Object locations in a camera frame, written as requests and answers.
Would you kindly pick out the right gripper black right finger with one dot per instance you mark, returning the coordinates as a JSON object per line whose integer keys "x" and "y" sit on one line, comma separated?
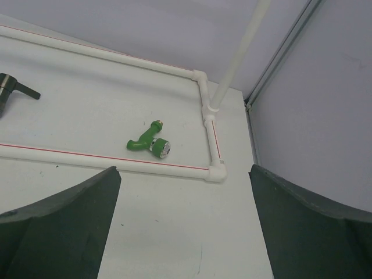
{"x": 308, "y": 235}

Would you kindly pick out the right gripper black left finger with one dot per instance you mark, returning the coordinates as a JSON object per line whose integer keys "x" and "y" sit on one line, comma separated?
{"x": 63, "y": 235}

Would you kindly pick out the white PVC pipe frame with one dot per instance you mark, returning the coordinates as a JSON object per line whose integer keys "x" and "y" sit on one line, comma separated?
{"x": 216, "y": 172}

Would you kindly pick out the green plastic water faucet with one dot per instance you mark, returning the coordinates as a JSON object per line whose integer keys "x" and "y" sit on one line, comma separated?
{"x": 159, "y": 147}

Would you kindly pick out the grey metal long-spout faucet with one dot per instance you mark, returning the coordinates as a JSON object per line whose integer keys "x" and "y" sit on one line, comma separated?
{"x": 10, "y": 84}

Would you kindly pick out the aluminium enclosure frame post right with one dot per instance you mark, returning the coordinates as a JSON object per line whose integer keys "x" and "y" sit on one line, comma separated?
{"x": 274, "y": 65}

